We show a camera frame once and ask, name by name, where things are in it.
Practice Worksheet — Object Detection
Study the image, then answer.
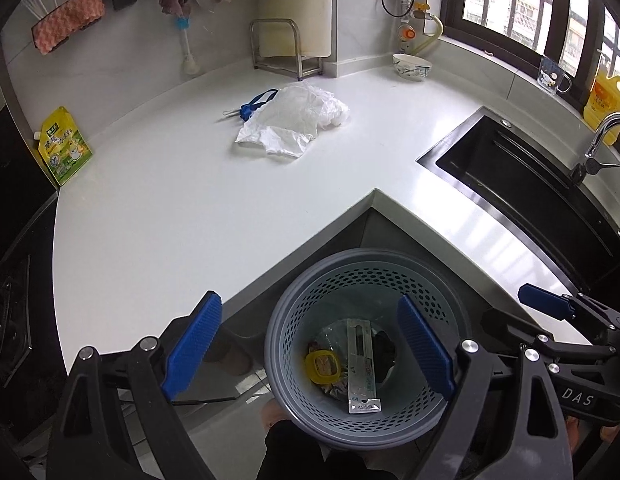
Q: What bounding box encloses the orange printed snack wrapper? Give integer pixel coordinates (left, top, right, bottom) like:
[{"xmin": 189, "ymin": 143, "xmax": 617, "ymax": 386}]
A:
[{"xmin": 310, "ymin": 340, "xmax": 351, "ymax": 402}]

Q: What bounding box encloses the white cutting board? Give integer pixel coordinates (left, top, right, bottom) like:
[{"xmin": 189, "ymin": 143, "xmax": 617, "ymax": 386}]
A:
[{"xmin": 257, "ymin": 0, "xmax": 337, "ymax": 59}]

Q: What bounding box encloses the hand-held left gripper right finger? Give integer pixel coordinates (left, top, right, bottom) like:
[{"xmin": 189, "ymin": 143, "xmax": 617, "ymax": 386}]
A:
[{"xmin": 396, "ymin": 294, "xmax": 576, "ymax": 480}]

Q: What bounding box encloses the yellow plastic ring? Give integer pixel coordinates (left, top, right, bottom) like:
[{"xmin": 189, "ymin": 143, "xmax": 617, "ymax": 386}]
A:
[{"xmin": 305, "ymin": 351, "xmax": 341, "ymax": 386}]

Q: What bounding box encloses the person's right hand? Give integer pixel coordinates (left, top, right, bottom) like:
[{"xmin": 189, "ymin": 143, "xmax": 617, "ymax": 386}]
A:
[{"xmin": 565, "ymin": 414, "xmax": 620, "ymax": 444}]

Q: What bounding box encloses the clear printed glass mug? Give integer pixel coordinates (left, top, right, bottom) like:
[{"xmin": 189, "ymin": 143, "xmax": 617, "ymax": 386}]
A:
[{"xmin": 538, "ymin": 55, "xmax": 573, "ymax": 96}]

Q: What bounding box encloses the clear plastic blister pack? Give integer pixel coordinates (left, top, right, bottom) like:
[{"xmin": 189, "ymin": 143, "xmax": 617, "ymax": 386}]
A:
[{"xmin": 346, "ymin": 317, "xmax": 381, "ymax": 415}]

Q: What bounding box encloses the steel cutting board rack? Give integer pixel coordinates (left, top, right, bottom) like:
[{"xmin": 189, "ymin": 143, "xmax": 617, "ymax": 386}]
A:
[{"xmin": 249, "ymin": 18, "xmax": 325, "ymax": 81}]

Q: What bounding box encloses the blue strap white tool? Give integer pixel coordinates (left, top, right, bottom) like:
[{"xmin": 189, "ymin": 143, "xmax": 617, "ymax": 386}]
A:
[{"xmin": 222, "ymin": 88, "xmax": 280, "ymax": 122}]

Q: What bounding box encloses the black cooktop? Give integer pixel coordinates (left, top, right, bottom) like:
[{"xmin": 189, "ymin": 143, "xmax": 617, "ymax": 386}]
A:
[{"xmin": 0, "ymin": 195, "xmax": 66, "ymax": 441}]

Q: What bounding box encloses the yellow oil bottle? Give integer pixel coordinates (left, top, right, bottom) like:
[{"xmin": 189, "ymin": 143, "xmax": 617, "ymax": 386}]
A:
[{"xmin": 583, "ymin": 67, "xmax": 620, "ymax": 147}]

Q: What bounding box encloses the black cloth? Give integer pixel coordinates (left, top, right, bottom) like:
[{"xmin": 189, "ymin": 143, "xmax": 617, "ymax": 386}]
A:
[{"xmin": 369, "ymin": 327, "xmax": 401, "ymax": 382}]

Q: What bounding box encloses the pink wavy sponge cloth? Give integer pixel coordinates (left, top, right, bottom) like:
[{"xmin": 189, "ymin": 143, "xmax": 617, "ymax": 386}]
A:
[{"xmin": 32, "ymin": 0, "xmax": 106, "ymax": 56}]

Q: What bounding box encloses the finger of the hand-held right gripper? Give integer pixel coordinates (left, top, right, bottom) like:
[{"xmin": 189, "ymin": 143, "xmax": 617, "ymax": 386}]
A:
[
  {"xmin": 482, "ymin": 307, "xmax": 619, "ymax": 362},
  {"xmin": 518, "ymin": 283, "xmax": 620, "ymax": 334}
]

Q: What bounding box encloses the chrome faucet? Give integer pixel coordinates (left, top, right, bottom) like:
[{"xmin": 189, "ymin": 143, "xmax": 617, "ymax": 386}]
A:
[{"xmin": 569, "ymin": 113, "xmax": 620, "ymax": 186}]

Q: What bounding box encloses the white bottle brush blue collar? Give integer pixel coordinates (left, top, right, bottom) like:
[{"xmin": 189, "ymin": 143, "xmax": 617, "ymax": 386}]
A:
[{"xmin": 175, "ymin": 14, "xmax": 201, "ymax": 79}]

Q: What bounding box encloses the pale yellow hose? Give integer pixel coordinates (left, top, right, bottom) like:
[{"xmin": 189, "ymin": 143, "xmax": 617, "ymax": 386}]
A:
[{"xmin": 407, "ymin": 15, "xmax": 445, "ymax": 56}]

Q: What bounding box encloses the dark framed window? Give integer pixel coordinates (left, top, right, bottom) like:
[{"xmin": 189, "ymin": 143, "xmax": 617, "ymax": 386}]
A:
[{"xmin": 442, "ymin": 0, "xmax": 620, "ymax": 107}]

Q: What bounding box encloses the black kitchen sink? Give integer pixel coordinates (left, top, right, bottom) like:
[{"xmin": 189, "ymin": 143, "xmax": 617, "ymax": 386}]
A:
[{"xmin": 417, "ymin": 106, "xmax": 620, "ymax": 292}]

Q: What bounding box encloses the yellow green refill pouch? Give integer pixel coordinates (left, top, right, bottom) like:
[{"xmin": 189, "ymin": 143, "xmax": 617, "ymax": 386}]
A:
[{"xmin": 33, "ymin": 106, "xmax": 94, "ymax": 187}]

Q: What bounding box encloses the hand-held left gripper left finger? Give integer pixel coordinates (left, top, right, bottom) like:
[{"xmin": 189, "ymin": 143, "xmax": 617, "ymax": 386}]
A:
[{"xmin": 47, "ymin": 290, "xmax": 223, "ymax": 480}]

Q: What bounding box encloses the white patterned bowl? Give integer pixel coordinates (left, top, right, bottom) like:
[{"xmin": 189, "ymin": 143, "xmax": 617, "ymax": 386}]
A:
[{"xmin": 392, "ymin": 53, "xmax": 434, "ymax": 83}]

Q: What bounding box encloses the grey perforated waste basket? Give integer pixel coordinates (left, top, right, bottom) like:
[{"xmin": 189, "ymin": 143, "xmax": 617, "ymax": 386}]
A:
[{"xmin": 264, "ymin": 249, "xmax": 474, "ymax": 454}]

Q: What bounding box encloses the white plastic bag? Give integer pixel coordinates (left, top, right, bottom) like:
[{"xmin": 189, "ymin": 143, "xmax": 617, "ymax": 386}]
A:
[{"xmin": 234, "ymin": 84, "xmax": 351, "ymax": 160}]

